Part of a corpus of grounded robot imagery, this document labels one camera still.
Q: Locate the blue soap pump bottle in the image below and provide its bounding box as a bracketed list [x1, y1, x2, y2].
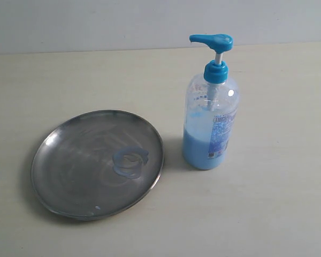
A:
[182, 34, 240, 170]

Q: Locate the blue soap blob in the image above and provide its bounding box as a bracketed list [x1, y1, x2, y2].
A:
[112, 146, 149, 179]

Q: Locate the round stainless steel plate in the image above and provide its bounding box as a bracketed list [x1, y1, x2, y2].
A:
[30, 110, 164, 221]

